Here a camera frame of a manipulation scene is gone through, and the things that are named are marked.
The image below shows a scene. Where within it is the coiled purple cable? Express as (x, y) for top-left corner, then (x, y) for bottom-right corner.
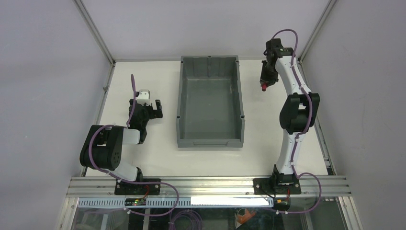
(168, 208), (203, 230)

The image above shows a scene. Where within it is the grey plastic bin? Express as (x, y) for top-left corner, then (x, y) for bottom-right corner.
(176, 56), (245, 149)

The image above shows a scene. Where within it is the aluminium mounting rail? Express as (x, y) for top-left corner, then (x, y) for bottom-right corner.
(66, 175), (352, 198)

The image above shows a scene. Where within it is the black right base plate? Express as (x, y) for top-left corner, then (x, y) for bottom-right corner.
(253, 177), (302, 195)

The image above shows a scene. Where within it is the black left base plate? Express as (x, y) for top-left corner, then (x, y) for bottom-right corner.
(114, 178), (161, 196)

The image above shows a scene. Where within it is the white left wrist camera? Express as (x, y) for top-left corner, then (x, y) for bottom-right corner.
(136, 90), (151, 106)

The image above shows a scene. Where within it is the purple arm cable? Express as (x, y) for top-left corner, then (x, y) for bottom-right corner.
(88, 74), (180, 218)
(272, 29), (322, 214)

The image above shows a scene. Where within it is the orange object under table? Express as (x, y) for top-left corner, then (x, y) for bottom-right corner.
(236, 208), (256, 224)

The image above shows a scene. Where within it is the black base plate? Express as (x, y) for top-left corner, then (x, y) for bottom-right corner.
(114, 178), (161, 196)
(253, 177), (302, 195)

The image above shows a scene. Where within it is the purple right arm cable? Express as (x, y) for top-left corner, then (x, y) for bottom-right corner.
(272, 29), (322, 214)

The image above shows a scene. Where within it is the white slotted cable duct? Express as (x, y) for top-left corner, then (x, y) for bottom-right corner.
(78, 196), (273, 209)

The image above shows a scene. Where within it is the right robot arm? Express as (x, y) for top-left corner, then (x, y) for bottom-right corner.
(259, 38), (320, 188)

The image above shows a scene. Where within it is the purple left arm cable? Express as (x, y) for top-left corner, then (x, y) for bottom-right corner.
(88, 74), (180, 218)

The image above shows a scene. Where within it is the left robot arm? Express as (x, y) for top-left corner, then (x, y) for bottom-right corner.
(79, 99), (163, 183)

